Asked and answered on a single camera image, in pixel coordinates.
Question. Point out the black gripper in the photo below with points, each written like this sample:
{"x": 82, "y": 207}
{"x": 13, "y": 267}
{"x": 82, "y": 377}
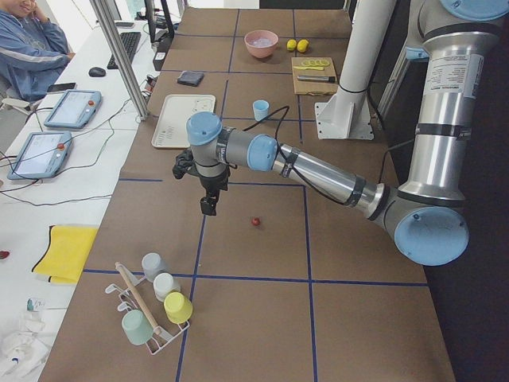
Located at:
{"x": 211, "y": 184}

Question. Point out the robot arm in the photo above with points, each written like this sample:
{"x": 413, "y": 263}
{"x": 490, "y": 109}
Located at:
{"x": 423, "y": 215}

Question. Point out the grey cup on rack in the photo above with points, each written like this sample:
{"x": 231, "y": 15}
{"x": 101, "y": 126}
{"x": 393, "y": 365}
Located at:
{"x": 153, "y": 265}

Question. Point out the white cup on rack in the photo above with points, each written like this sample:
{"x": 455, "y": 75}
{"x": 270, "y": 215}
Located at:
{"x": 163, "y": 284}

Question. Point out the light blue cup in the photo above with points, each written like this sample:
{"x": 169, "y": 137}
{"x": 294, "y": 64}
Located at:
{"x": 260, "y": 109}

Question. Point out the yellow-green plastic cup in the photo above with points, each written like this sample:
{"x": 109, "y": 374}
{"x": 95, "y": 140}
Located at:
{"x": 178, "y": 307}

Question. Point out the mint green cup on rack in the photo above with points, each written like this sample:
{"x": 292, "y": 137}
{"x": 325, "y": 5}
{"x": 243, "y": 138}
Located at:
{"x": 136, "y": 327}

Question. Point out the clear ice cubes pile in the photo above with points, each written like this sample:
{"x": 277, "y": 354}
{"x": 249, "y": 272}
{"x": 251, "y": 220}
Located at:
{"x": 261, "y": 42}

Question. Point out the cream bear tray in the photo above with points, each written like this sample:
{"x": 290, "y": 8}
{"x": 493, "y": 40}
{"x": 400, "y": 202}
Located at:
{"x": 170, "y": 131}

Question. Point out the grey folded cloth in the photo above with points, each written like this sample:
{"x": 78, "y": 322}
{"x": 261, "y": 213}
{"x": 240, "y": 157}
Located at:
{"x": 190, "y": 78}

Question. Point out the yellow cloth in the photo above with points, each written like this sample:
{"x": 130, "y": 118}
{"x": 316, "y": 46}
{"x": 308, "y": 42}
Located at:
{"x": 64, "y": 259}

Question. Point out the teach pendant far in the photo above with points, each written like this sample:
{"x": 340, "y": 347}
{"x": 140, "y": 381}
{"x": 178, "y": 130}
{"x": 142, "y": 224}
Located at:
{"x": 74, "y": 110}

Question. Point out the teach pendant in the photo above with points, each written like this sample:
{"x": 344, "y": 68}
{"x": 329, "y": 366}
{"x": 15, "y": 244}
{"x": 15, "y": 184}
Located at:
{"x": 41, "y": 156}
{"x": 74, "y": 110}

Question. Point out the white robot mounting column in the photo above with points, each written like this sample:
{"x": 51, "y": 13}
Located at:
{"x": 346, "y": 115}

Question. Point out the black monitor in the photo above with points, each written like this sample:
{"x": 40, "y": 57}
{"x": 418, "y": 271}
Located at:
{"x": 164, "y": 34}

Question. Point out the wooden cutting board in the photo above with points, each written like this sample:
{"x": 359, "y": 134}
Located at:
{"x": 313, "y": 88}

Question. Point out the pink bowl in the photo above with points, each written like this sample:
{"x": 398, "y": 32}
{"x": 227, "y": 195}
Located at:
{"x": 263, "y": 52}

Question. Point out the teach pendant near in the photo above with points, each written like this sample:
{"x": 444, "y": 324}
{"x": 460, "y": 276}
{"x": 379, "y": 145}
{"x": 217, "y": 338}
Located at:
{"x": 41, "y": 156}

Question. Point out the black computer mouse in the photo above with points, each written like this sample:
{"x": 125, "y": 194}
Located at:
{"x": 97, "y": 72}

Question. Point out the lemon slices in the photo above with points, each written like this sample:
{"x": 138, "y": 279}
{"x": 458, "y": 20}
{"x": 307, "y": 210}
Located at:
{"x": 315, "y": 63}

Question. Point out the black keyboard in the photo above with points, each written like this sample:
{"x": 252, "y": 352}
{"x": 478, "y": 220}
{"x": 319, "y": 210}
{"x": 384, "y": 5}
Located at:
{"x": 130, "y": 42}

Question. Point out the person in blue hoodie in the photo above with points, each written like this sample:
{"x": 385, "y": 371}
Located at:
{"x": 34, "y": 50}

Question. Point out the white wire cup rack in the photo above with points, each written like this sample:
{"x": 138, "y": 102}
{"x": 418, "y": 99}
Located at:
{"x": 131, "y": 299}

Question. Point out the steel knife handle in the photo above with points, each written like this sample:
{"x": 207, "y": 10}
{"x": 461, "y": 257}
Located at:
{"x": 317, "y": 79}

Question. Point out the aluminium frame post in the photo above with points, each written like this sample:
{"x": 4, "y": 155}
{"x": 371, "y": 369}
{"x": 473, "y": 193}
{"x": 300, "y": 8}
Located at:
{"x": 112, "y": 36}

